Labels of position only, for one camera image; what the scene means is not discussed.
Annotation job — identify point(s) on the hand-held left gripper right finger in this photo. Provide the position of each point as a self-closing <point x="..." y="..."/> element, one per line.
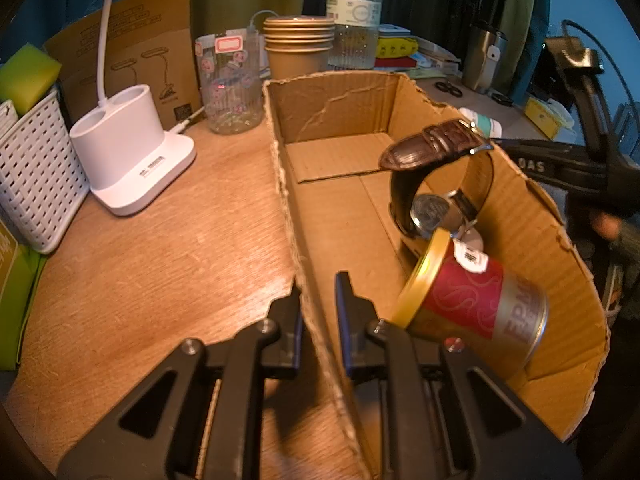
<point x="345" y="320"/>

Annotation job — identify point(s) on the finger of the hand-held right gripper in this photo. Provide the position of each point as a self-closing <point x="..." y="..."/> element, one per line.
<point x="509" y="150"/>

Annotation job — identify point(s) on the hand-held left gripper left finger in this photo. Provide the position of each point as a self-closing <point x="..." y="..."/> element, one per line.
<point x="297" y="330"/>

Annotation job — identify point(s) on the white pill bottle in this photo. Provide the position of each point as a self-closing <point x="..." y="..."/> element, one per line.
<point x="480" y="121"/>

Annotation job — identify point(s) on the brown leather wristwatch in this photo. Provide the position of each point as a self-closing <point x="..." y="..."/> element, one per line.
<point x="425" y="152"/>

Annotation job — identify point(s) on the white paper tag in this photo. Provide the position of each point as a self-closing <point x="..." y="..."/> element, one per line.
<point x="470" y="256"/>

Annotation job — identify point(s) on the cardboard box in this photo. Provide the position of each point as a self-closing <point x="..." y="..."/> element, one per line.
<point x="340" y="200"/>

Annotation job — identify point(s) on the red tin can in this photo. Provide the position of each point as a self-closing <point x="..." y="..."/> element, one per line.
<point x="475" y="305"/>

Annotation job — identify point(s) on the person's right hand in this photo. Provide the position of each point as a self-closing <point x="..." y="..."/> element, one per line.
<point x="607" y="225"/>

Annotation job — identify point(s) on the yellow tissue box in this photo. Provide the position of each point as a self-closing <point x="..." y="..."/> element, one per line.
<point x="547" y="117"/>

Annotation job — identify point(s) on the small black object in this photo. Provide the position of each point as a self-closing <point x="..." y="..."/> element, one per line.
<point x="502" y="99"/>

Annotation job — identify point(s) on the black scissors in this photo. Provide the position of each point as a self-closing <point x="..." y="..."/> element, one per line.
<point x="447" y="88"/>

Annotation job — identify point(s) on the steel tumbler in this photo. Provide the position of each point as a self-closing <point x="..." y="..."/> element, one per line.
<point x="482" y="55"/>

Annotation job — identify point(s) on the yellow wipes pack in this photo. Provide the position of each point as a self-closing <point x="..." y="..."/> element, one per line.
<point x="395" y="47"/>

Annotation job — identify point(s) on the clear plastic water bottle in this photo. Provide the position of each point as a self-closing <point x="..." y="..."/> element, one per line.
<point x="352" y="40"/>

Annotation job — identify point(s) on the white desk lamp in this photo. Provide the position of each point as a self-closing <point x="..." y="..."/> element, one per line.
<point x="135" y="170"/>

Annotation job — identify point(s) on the stack of brown paper cups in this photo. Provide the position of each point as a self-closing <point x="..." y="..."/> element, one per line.
<point x="295" y="60"/>

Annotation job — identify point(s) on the clear glass with stickers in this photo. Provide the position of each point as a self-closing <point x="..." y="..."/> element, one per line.
<point x="227" y="105"/>

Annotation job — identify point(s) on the bagged pack of paper cups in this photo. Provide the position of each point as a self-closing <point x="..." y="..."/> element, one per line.
<point x="10" y="285"/>

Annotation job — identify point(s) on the white woven plastic basket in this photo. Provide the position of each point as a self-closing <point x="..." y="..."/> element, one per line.
<point x="35" y="180"/>

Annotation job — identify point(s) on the cardboard lamp packaging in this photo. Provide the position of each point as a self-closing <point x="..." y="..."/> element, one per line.
<point x="150" y="35"/>

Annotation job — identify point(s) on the yellow green sponge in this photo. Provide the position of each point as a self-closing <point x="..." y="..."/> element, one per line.
<point x="25" y="80"/>

